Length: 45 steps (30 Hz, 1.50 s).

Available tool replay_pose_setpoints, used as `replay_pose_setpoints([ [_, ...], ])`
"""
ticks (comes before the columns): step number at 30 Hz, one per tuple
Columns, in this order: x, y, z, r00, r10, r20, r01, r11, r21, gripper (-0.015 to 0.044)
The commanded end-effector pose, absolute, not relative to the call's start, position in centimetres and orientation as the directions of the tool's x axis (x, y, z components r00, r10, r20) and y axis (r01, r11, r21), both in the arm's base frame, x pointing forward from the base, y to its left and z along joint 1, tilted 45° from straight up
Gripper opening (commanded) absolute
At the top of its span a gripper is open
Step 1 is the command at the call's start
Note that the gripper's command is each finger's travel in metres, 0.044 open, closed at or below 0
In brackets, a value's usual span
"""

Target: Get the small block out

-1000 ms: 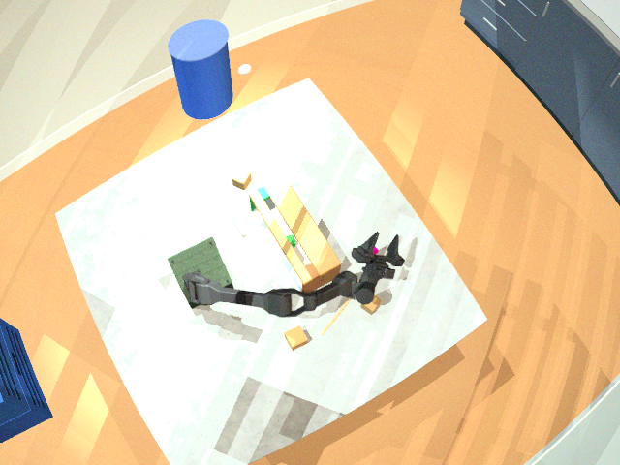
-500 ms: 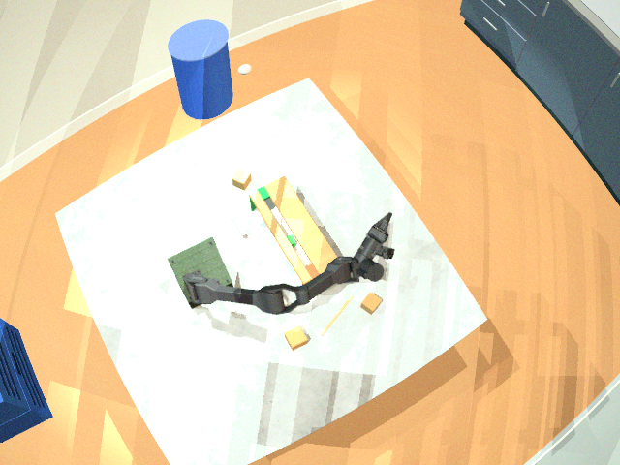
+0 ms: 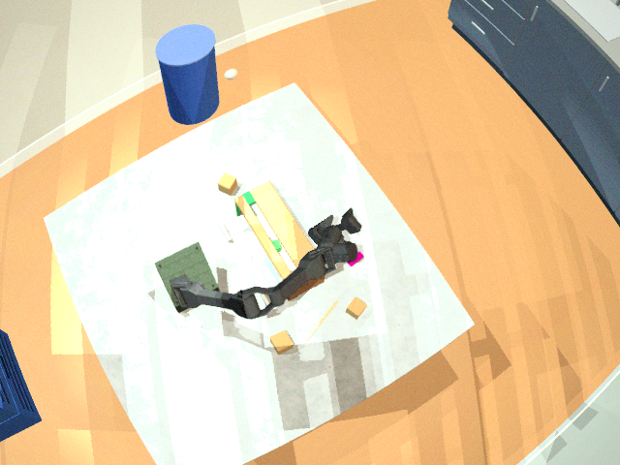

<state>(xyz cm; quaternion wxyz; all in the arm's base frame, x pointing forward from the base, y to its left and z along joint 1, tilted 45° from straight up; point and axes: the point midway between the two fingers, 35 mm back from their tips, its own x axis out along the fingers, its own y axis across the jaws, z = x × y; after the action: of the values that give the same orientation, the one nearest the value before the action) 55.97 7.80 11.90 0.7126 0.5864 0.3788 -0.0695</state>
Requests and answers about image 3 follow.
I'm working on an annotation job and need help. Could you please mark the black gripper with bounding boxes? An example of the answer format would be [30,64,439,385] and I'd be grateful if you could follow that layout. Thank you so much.
[308,208,362,245]

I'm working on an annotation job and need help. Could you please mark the small magenta block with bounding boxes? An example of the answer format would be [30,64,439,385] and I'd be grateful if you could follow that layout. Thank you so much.
[348,252,363,267]

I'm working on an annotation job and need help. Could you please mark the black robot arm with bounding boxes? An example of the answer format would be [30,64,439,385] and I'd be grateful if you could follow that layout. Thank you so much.
[170,234,358,320]

